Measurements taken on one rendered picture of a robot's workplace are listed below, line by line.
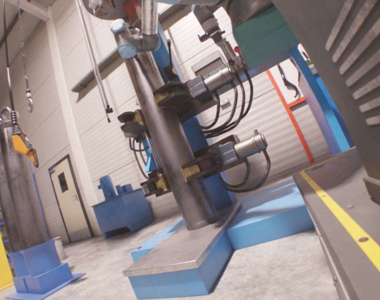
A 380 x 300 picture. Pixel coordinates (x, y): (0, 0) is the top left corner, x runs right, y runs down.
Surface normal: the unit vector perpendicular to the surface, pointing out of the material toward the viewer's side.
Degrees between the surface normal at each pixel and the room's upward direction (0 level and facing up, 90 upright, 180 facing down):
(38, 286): 90
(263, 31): 90
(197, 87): 90
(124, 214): 90
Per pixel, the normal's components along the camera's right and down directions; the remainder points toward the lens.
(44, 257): 0.72, -0.40
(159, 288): -0.44, 0.00
